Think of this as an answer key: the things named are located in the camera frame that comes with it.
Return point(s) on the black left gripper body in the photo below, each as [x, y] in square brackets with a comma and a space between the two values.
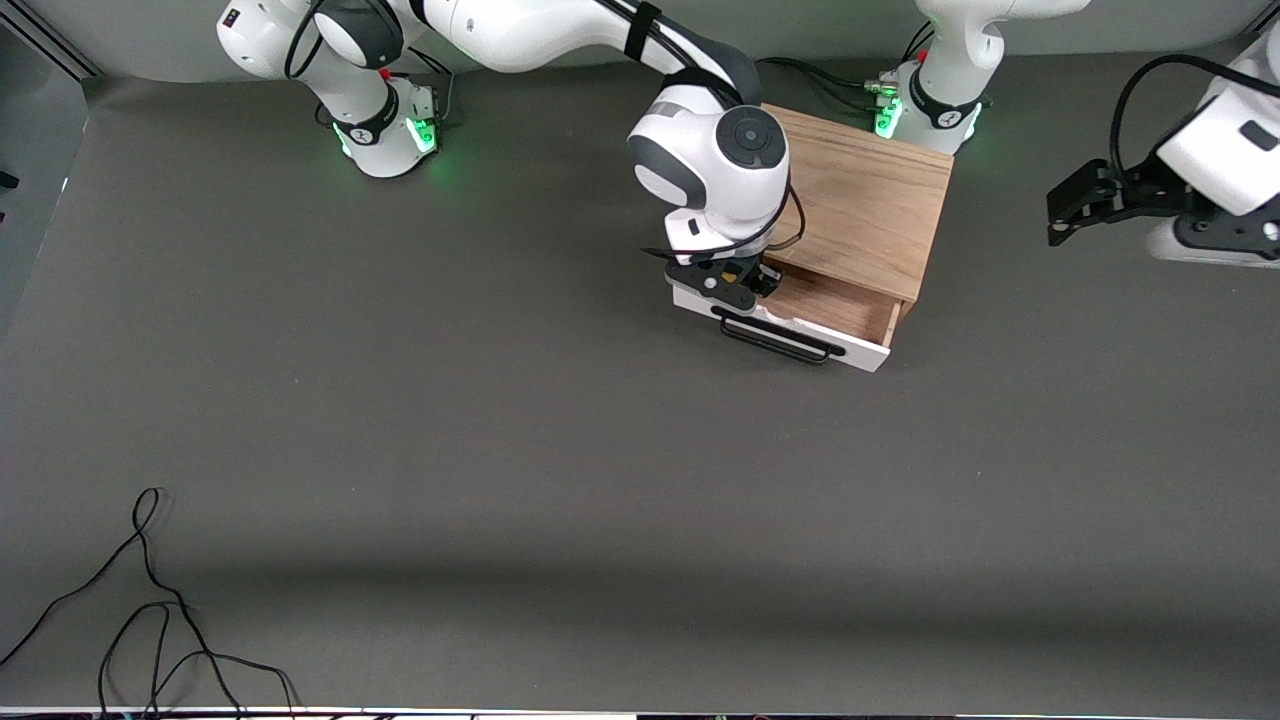
[1143, 189]

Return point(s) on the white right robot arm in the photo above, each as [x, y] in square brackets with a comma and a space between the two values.
[560, 30]

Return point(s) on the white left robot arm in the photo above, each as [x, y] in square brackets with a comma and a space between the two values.
[940, 100]

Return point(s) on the wooden drawer cabinet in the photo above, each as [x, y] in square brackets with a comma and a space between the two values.
[870, 200]

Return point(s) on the aluminium frame rail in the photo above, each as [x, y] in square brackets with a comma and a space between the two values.
[50, 48]
[1268, 32]

